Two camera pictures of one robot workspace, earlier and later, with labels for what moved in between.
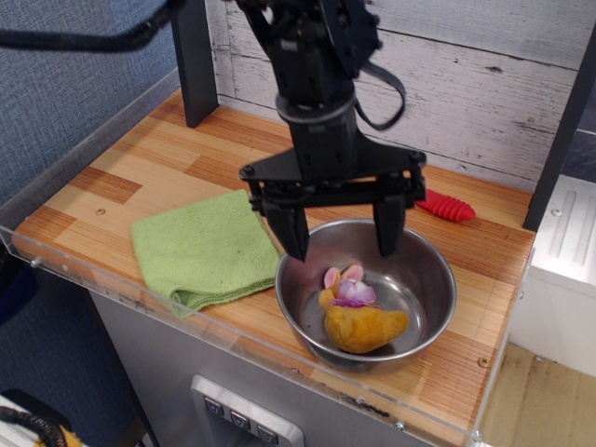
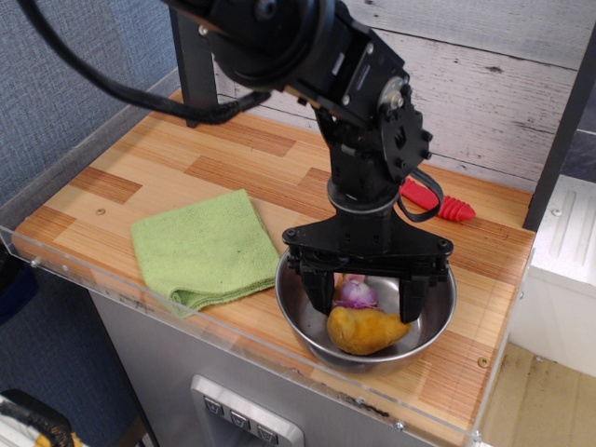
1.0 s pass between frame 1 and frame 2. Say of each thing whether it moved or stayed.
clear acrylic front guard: stayed
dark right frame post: stayed
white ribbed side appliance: stayed
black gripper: moved
